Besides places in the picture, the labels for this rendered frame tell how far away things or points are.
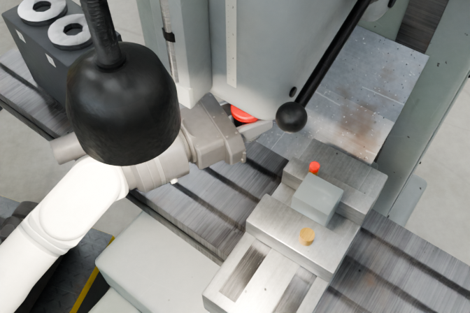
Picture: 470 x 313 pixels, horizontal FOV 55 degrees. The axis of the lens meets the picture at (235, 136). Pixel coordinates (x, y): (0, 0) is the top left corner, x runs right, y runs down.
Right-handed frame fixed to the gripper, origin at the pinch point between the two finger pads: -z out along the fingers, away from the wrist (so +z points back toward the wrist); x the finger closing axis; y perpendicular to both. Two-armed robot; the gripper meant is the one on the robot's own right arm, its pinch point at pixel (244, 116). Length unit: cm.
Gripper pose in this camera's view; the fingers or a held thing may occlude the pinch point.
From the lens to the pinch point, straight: 67.2
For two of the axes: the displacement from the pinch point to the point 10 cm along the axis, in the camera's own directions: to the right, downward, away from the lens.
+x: -4.8, -7.0, 5.3
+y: 0.0, 6.0, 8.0
